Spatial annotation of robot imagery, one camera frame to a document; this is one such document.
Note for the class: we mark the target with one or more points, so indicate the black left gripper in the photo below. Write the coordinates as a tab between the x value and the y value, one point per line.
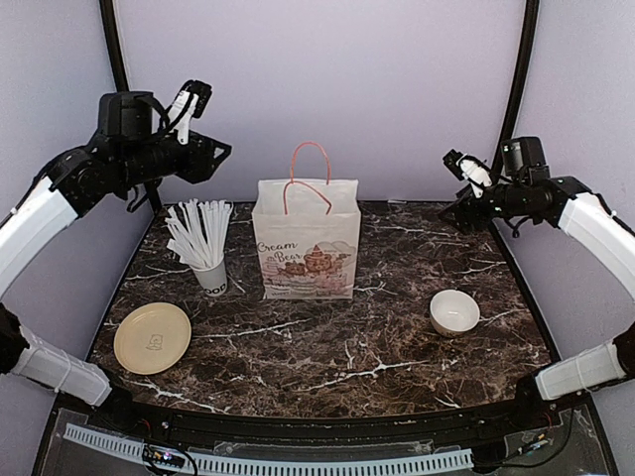
200	167

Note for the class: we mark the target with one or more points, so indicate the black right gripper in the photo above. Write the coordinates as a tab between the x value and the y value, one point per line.
460	206

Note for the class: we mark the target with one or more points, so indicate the white cream bear paper bag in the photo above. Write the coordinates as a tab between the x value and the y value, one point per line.
307	236

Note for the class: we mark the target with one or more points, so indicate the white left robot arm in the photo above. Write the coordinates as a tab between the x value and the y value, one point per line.
137	141

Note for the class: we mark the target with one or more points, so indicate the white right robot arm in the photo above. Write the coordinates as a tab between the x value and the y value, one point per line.
526	191

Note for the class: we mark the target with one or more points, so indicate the white wrapped straws bundle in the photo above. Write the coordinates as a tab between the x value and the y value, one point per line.
198	231

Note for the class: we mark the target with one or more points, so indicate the white ceramic bowl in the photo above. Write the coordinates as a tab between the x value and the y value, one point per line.
453	313

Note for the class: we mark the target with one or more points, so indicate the white cup holding straws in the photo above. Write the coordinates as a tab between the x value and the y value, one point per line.
213	281

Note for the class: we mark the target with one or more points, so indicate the beige round plate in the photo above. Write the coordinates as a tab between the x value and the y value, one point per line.
152	338

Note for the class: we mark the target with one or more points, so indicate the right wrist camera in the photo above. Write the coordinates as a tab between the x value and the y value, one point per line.
466	167

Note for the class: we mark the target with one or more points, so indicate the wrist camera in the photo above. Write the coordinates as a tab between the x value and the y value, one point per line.
189	104
466	167

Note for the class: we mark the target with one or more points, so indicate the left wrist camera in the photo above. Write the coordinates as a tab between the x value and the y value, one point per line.
189	104

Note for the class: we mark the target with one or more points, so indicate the black right frame post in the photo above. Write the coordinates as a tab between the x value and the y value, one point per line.
522	64

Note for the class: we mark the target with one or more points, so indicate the black frame post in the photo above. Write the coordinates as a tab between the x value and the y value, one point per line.
117	65
522	64

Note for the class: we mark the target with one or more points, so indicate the black left frame post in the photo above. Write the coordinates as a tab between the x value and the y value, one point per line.
117	65

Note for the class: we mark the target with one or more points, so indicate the black front table rail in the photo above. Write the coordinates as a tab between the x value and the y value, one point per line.
178	420

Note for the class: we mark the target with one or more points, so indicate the white slotted cable duct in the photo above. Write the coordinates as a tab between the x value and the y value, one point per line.
243	459

